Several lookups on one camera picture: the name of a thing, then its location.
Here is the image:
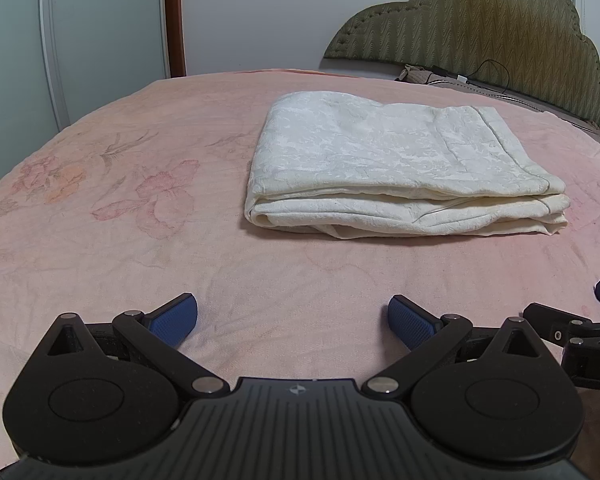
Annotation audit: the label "pink floral blanket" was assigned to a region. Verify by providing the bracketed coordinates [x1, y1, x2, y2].
[0, 67, 600, 480]

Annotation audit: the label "olive padded headboard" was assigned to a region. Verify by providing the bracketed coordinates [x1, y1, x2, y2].
[322, 0, 600, 136]

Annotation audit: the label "brown wooden door frame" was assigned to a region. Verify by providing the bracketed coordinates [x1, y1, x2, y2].
[162, 0, 187, 79]

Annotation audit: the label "white pants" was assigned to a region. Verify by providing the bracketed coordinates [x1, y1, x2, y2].
[243, 91, 572, 240]

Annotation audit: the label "brown crumpled cloth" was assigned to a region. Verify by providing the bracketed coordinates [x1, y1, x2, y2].
[396, 65, 443, 86]

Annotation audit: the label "white wardrobe door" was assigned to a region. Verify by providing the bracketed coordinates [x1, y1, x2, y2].
[39, 0, 172, 133]

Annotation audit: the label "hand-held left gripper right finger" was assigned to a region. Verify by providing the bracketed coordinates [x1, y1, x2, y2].
[361, 294, 545, 401]

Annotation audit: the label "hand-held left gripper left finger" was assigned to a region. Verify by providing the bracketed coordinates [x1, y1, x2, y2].
[45, 291, 232, 400]

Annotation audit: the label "black cable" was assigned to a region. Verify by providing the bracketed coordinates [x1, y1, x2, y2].
[467, 59, 512, 92]

